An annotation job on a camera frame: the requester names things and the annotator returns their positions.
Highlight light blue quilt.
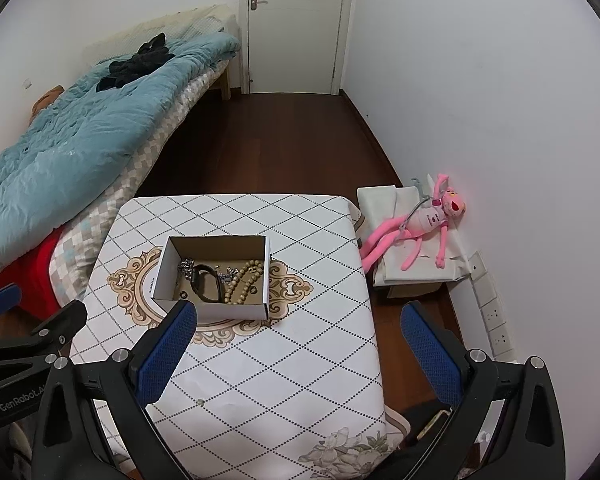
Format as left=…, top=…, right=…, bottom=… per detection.
left=0, top=32, right=242, bottom=276

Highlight white diamond pattern tablecloth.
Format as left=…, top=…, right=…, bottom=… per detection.
left=70, top=192, right=411, bottom=480

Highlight red bed sheet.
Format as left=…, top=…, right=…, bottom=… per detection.
left=0, top=235, right=63, bottom=311

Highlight black clothing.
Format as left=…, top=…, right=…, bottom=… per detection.
left=96, top=32, right=177, bottom=93

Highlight white door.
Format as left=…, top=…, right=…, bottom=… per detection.
left=240, top=0, right=357, bottom=96

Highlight grey clothes hanger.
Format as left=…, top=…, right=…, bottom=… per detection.
left=400, top=177, right=443, bottom=231

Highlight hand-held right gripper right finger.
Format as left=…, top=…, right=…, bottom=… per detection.
left=400, top=301, right=566, bottom=480

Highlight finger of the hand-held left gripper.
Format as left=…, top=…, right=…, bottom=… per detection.
left=0, top=300, right=88, bottom=377
left=0, top=282, right=23, bottom=322

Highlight pink plush toy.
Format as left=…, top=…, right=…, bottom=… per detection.
left=360, top=173, right=468, bottom=272

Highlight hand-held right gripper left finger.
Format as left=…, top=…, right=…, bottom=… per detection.
left=30, top=300, right=198, bottom=480

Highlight black smart band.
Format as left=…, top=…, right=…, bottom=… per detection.
left=192, top=263, right=223, bottom=304

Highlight cardboard box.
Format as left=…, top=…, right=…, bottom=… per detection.
left=151, top=234, right=272, bottom=322

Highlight wooden bead bracelet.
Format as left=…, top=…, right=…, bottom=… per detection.
left=223, top=259, right=265, bottom=306

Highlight white power strip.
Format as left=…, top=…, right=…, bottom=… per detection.
left=467, top=250, right=516, bottom=361

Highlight brown plush toy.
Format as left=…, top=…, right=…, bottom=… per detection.
left=30, top=85, right=65, bottom=126

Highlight checked mattress cover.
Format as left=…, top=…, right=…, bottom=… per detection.
left=50, top=67, right=231, bottom=306

